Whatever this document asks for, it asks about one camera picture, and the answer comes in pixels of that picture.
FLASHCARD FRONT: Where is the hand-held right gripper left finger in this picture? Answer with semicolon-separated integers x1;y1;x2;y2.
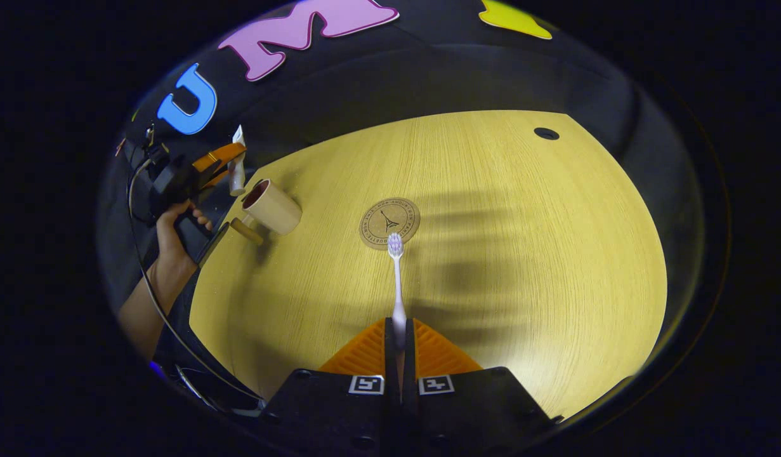
263;317;401;457

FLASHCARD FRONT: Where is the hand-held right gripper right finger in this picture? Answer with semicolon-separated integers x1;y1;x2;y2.
403;317;559;457

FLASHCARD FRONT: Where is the white toothpaste tube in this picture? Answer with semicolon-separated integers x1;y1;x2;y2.
228;124;247;197

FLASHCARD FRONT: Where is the beige cup with handle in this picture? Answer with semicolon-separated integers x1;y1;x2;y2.
230;178;303;246

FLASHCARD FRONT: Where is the pale pink toothbrush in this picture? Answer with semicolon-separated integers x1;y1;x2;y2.
388;232;408;389

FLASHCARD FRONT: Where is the round brown coaster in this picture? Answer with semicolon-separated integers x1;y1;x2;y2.
358;197;421;251

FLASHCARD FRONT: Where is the wooden desktop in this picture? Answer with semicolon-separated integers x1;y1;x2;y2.
188;110;669;421

